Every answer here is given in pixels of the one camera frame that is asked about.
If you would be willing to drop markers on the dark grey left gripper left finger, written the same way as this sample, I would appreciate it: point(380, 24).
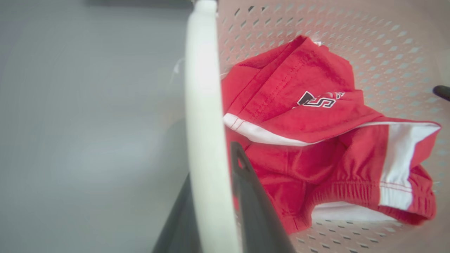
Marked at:
point(175, 232)

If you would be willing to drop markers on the red sports garment white stripes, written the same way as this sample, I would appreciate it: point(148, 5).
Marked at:
point(281, 88)

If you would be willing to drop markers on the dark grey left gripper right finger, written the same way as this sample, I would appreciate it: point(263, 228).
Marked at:
point(256, 225)

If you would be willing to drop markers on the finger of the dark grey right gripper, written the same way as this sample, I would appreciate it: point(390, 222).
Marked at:
point(442, 92)

